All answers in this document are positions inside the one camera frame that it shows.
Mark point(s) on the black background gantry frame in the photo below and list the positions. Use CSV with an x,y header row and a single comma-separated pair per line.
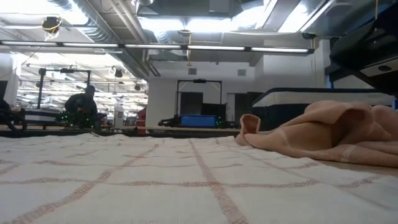
x,y
199,81
40,90

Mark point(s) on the white towel red grid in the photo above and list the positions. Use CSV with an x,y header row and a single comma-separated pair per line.
x,y
155,193

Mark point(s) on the person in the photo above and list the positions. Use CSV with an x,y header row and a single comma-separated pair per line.
x,y
81,104

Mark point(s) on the black metal table frame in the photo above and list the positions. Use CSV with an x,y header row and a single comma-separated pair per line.
x,y
62,133

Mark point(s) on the long ceiling light bar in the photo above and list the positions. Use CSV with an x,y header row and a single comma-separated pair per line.
x,y
155,46

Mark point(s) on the navy blue fabric bin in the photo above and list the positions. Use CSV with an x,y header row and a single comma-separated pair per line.
x,y
280,99

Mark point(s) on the background black robot arm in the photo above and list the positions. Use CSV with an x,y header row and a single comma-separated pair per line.
x,y
169,122
225,123

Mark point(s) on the plain pink towel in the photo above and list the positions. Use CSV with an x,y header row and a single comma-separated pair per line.
x,y
311,137

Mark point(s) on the blue plastic bin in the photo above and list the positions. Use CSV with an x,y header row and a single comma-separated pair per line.
x,y
199,120

